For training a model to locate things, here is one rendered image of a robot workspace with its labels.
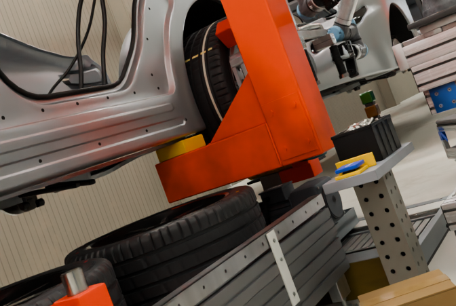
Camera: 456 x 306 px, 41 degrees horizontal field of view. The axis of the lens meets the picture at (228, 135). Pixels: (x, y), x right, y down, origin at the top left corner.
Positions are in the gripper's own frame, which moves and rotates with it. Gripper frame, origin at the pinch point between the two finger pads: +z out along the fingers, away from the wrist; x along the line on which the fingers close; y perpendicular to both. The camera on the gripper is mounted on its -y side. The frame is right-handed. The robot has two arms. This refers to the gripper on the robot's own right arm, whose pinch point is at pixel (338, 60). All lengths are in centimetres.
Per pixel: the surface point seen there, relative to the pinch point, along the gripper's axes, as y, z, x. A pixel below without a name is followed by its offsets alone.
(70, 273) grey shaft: -28, 182, 6
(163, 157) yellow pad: -13, 71, -53
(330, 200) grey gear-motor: -51, 47, -5
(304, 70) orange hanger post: -3, 62, 10
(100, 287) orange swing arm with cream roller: -33, 179, 8
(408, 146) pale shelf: -39, 55, 32
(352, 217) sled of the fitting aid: -70, -7, -23
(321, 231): -54, 77, 2
